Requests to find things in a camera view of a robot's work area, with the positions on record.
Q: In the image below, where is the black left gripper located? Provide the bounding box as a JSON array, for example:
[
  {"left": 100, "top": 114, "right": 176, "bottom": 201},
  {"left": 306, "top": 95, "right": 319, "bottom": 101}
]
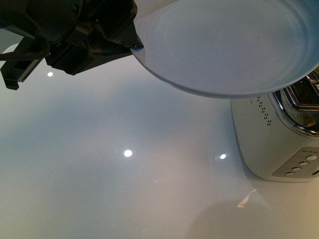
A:
[{"left": 0, "top": 0, "right": 144, "bottom": 89}]

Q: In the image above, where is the light blue ceramic plate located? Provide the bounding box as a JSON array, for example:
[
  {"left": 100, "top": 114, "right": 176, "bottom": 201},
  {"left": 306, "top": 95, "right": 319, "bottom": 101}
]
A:
[{"left": 133, "top": 0, "right": 319, "bottom": 99}]

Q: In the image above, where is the slice of brown bread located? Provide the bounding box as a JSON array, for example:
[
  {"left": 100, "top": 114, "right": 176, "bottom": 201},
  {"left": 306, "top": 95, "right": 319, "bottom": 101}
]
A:
[{"left": 281, "top": 90, "right": 316, "bottom": 127}]

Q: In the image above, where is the silver two-slot toaster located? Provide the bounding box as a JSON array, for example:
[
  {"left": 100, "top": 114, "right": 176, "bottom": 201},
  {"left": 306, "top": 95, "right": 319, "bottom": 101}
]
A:
[{"left": 230, "top": 69, "right": 319, "bottom": 182}]

